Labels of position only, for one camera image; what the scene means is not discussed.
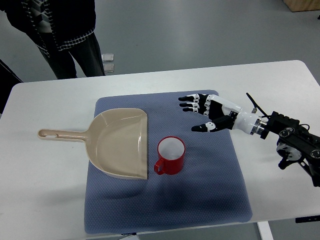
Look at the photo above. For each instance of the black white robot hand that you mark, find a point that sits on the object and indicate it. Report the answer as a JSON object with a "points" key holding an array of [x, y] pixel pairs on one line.
{"points": [[222, 114]]}

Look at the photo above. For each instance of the person in black clothes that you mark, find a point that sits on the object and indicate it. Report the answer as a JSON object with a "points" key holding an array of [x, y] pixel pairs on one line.
{"points": [[63, 31]]}

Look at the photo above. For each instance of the grey foot pedal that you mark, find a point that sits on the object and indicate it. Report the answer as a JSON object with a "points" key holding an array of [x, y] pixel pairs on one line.
{"points": [[107, 57], [108, 67]]}

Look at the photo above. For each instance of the blue textured mat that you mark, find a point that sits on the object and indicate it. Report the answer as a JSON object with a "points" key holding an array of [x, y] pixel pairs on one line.
{"points": [[194, 178]]}

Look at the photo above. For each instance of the grey foot pedal upper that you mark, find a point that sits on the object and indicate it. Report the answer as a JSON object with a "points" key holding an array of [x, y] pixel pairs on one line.
{"points": [[107, 57]]}

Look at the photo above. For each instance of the grey foot pedal lower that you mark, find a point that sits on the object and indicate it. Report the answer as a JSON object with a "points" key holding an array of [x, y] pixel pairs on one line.
{"points": [[108, 67]]}

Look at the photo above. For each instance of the beige plastic dustpan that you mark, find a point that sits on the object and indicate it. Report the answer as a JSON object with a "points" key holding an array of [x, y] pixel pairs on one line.
{"points": [[116, 142]]}

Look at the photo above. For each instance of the dark object left edge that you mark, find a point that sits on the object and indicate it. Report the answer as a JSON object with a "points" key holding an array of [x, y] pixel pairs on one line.
{"points": [[8, 79]]}

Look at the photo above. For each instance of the wooden box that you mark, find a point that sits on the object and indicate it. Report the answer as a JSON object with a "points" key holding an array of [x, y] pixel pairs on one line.
{"points": [[302, 5]]}

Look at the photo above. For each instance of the black table control panel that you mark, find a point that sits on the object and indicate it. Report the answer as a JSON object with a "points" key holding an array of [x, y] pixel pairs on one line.
{"points": [[307, 219]]}

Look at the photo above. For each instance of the white table leg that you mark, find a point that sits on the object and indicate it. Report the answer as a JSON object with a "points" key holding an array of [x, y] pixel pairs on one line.
{"points": [[265, 230]]}

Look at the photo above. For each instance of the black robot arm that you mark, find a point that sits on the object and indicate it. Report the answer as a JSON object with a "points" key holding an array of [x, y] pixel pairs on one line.
{"points": [[295, 144]]}

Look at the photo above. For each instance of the red mug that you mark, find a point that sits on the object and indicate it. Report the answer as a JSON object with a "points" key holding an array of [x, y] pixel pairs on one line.
{"points": [[171, 153]]}

